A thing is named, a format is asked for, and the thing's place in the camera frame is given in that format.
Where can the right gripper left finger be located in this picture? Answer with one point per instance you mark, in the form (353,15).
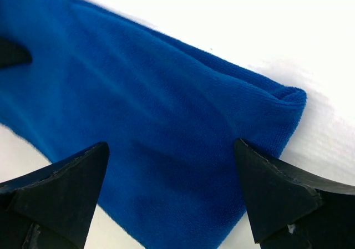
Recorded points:
(53,207)

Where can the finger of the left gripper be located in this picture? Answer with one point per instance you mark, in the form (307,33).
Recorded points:
(12,53)

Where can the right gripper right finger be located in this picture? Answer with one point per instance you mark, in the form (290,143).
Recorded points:
(290,208)

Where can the blue towel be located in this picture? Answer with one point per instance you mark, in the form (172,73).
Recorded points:
(169,112)

